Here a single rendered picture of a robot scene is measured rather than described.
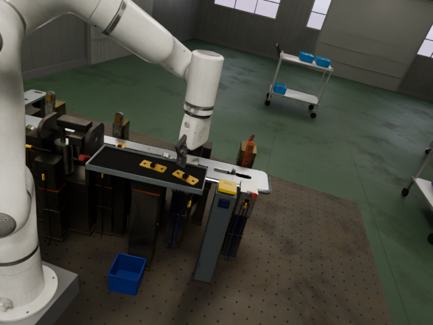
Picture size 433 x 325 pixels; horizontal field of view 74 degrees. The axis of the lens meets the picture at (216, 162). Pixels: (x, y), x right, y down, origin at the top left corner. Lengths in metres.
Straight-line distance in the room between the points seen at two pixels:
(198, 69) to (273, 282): 0.94
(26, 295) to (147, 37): 0.79
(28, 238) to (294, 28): 10.71
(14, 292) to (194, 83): 0.76
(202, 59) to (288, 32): 10.45
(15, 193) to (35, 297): 0.41
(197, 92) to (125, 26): 0.23
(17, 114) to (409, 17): 11.28
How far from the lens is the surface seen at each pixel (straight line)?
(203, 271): 1.19
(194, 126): 0.79
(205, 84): 0.76
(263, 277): 1.34
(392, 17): 11.41
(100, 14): 0.66
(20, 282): 1.01
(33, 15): 0.73
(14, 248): 0.92
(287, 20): 11.15
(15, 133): 0.74
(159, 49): 0.69
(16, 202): 0.78
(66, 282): 1.12
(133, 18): 0.68
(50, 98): 1.62
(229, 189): 0.93
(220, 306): 1.20
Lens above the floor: 1.69
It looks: 30 degrees down
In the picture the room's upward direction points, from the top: 14 degrees clockwise
